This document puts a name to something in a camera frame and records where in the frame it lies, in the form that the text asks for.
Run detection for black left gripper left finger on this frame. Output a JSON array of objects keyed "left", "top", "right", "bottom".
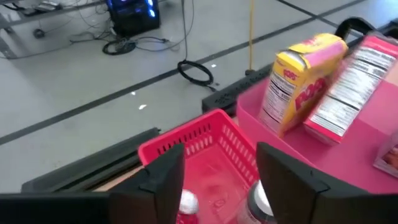
[{"left": 108, "top": 142, "right": 187, "bottom": 224}]

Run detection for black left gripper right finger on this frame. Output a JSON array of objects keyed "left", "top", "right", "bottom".
[{"left": 256, "top": 141, "right": 371, "bottom": 224}]

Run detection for small white-capped bottle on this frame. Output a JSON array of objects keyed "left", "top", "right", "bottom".
[{"left": 176, "top": 189, "right": 200, "bottom": 224}]

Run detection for yellow pops cereal box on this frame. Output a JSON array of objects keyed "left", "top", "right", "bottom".
[{"left": 259, "top": 32, "right": 349, "bottom": 138}]

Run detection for pink snack box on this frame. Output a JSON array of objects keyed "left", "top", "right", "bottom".
[{"left": 373, "top": 132, "right": 398, "bottom": 179}]

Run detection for red snack box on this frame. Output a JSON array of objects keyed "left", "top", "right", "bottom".
[{"left": 303, "top": 32, "right": 398, "bottom": 146}]

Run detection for pink plastic tray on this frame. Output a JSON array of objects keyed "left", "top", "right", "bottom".
[{"left": 236, "top": 34, "right": 398, "bottom": 195}]

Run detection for red mesh plastic basket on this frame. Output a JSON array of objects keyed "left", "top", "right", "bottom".
[{"left": 137, "top": 108, "right": 261, "bottom": 224}]

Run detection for short black ridged panel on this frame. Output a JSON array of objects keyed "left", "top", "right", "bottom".
[{"left": 21, "top": 126, "right": 162, "bottom": 194}]

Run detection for long black perforated panel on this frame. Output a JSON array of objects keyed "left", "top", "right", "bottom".
[{"left": 201, "top": 62, "right": 276, "bottom": 118}]

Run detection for black computer tower blue lights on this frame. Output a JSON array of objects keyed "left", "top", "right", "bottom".
[{"left": 104, "top": 0, "right": 162, "bottom": 37}]

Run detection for black looped floor cable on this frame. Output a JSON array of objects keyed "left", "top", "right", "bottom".
[{"left": 176, "top": 0, "right": 218, "bottom": 93}]

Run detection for coiled black floor cable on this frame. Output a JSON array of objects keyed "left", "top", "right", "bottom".
[{"left": 70, "top": 0, "right": 195, "bottom": 62}]

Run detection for yellow floor cable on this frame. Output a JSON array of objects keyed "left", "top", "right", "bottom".
[{"left": 248, "top": 0, "right": 256, "bottom": 75}]

